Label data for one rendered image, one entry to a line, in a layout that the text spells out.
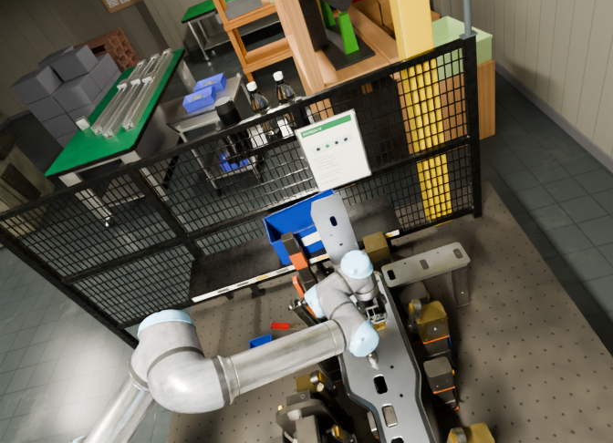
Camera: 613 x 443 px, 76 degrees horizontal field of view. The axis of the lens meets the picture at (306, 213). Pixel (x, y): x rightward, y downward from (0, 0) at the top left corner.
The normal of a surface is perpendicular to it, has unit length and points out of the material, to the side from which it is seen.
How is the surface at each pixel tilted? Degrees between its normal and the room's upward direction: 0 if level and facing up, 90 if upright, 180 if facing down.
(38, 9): 90
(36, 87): 90
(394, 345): 0
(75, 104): 90
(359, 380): 0
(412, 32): 90
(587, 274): 0
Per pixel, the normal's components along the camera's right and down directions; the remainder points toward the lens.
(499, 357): -0.31, -0.70
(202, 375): 0.18, -0.69
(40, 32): 0.07, 0.66
